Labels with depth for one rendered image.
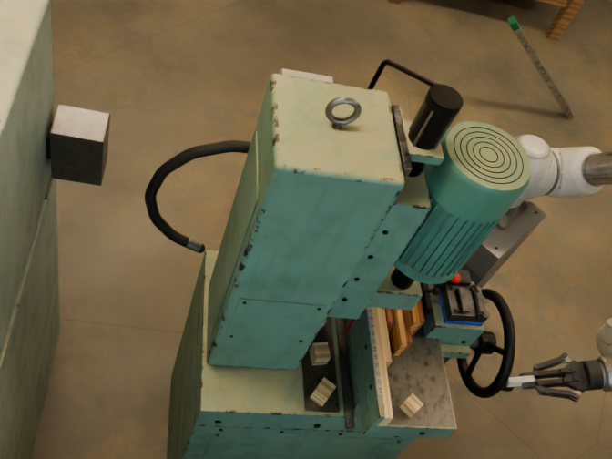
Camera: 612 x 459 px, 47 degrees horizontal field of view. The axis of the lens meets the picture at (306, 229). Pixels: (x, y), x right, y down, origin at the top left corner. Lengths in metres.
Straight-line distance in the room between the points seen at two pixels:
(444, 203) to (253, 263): 0.37
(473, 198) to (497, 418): 1.72
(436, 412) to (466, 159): 0.66
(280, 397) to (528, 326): 1.69
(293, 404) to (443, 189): 0.68
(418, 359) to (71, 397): 1.24
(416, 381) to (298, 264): 0.52
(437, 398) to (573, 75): 3.18
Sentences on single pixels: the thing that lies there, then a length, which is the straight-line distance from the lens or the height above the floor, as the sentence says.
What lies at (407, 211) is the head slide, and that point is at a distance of 1.28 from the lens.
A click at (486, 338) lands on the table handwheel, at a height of 0.84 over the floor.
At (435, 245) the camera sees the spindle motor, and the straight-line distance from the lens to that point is 1.37.
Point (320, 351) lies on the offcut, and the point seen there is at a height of 0.84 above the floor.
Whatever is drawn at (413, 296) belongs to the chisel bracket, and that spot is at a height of 1.06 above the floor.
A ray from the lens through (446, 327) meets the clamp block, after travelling 1.74.
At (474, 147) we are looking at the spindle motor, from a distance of 1.30.
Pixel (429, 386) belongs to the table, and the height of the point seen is 0.90.
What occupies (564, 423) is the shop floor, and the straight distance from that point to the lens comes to 3.04.
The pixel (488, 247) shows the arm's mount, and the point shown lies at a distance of 2.29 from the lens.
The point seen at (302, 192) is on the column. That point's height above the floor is 1.47.
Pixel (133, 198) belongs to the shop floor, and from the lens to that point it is 2.94.
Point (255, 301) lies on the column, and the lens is 1.42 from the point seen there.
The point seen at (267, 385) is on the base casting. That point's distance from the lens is 1.70.
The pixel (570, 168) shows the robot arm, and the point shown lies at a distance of 2.35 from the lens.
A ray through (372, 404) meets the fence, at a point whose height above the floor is 0.93.
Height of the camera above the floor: 2.32
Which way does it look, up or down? 51 degrees down
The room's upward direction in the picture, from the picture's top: 24 degrees clockwise
